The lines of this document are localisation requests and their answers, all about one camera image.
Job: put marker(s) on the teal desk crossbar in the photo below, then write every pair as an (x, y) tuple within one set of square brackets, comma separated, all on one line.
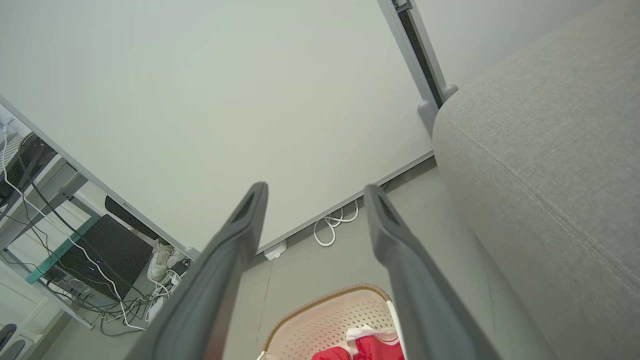
[(60, 250)]

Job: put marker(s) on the large white partition panel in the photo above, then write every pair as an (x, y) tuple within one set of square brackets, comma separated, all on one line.
[(200, 100)]

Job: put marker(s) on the grey fabric sofa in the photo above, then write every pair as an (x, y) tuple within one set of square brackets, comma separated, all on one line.
[(550, 175)]

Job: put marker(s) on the white perforated laundry basket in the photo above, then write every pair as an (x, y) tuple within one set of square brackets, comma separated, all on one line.
[(320, 325)]

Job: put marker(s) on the white sneaker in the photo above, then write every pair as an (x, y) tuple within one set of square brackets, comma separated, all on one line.
[(160, 260)]

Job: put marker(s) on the grey partition foot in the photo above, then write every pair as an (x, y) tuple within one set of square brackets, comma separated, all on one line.
[(427, 115), (449, 92)]

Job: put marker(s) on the black trouser leg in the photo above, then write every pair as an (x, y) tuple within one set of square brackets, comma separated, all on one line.
[(125, 215)]

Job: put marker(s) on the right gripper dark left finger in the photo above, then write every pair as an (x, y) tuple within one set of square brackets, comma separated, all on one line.
[(210, 300)]

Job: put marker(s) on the black computer tower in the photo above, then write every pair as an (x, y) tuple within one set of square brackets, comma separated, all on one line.
[(110, 250)]

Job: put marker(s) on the grey chair base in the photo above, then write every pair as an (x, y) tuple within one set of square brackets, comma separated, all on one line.
[(7, 332)]

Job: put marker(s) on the white power strip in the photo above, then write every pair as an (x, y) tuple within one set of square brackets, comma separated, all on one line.
[(172, 280)]

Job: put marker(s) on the small white floor box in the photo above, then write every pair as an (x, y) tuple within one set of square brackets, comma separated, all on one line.
[(275, 250)]

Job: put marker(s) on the red white printed garment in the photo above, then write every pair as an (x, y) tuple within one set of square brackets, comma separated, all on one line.
[(375, 347)]

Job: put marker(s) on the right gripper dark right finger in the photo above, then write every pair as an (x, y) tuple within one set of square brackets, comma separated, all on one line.
[(425, 310)]

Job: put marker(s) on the grey desk frame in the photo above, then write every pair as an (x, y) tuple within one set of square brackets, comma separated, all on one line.
[(65, 185)]

